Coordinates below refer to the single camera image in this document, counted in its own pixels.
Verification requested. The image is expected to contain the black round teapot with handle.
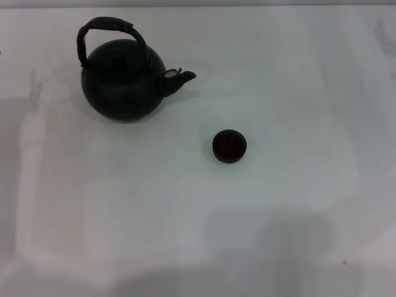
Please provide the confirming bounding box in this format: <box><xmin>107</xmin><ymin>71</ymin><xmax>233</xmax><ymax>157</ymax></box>
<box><xmin>76</xmin><ymin>17</ymin><xmax>197</xmax><ymax>124</ymax></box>

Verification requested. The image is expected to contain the small dark round teacup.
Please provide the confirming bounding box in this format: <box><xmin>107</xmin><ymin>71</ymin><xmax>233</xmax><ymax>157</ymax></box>
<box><xmin>212</xmin><ymin>129</ymin><xmax>248</xmax><ymax>163</ymax></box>

